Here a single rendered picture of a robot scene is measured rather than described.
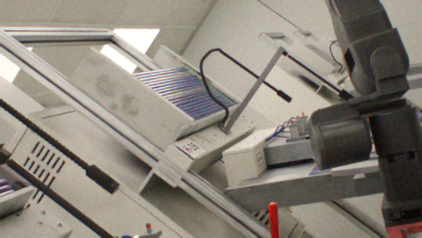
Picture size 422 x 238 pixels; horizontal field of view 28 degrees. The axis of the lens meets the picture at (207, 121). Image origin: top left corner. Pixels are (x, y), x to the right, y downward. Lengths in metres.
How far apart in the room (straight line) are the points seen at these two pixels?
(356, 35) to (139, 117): 1.15
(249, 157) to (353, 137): 1.15
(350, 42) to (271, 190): 0.96
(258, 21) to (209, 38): 0.54
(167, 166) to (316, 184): 0.34
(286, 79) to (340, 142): 4.52
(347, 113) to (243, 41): 7.71
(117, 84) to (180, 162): 0.30
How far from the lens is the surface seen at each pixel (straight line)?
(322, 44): 7.00
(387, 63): 0.97
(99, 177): 1.07
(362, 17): 1.00
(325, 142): 0.96
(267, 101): 5.50
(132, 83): 2.08
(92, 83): 2.11
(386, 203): 0.99
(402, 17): 8.49
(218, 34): 8.73
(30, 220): 1.22
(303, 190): 1.90
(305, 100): 5.46
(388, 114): 0.97
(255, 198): 1.92
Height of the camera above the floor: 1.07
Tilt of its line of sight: 8 degrees up
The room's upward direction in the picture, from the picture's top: 54 degrees counter-clockwise
